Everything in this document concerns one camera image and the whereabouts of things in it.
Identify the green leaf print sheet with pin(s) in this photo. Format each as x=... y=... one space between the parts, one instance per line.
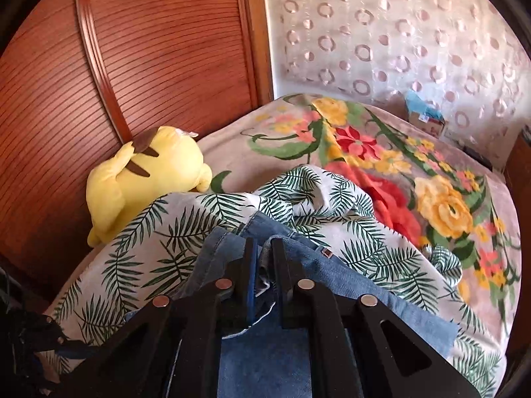
x=166 y=232

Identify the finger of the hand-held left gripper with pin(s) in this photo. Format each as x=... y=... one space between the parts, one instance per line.
x=70 y=350

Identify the yellow plush toy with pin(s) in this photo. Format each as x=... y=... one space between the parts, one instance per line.
x=157 y=166

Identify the wooden louvered wardrobe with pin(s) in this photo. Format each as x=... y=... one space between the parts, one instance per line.
x=166 y=49

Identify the floral plush blanket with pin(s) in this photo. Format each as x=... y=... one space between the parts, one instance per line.
x=448 y=199

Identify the long wooden cabinet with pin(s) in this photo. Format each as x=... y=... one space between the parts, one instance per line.
x=516 y=161

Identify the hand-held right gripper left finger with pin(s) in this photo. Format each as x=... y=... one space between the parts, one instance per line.
x=250 y=294

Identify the circle pattern sheer curtain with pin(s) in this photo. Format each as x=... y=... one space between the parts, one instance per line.
x=394 y=29

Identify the blue denim pants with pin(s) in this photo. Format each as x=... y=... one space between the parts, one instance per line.
x=352 y=290

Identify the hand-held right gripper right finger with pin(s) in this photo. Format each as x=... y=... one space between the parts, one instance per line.
x=286 y=286

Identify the blue plastic bag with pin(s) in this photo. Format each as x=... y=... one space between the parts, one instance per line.
x=419 y=101

